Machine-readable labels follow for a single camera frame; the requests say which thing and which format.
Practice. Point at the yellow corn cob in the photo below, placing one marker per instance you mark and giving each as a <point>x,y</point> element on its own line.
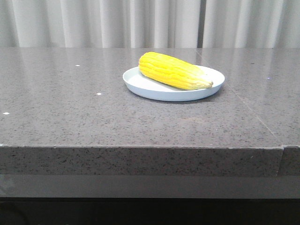
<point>173,72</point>

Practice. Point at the grey pleated curtain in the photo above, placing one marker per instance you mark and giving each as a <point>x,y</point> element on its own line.
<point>150,23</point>

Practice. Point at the light blue round plate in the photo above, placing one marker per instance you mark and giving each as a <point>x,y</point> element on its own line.
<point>151,89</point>

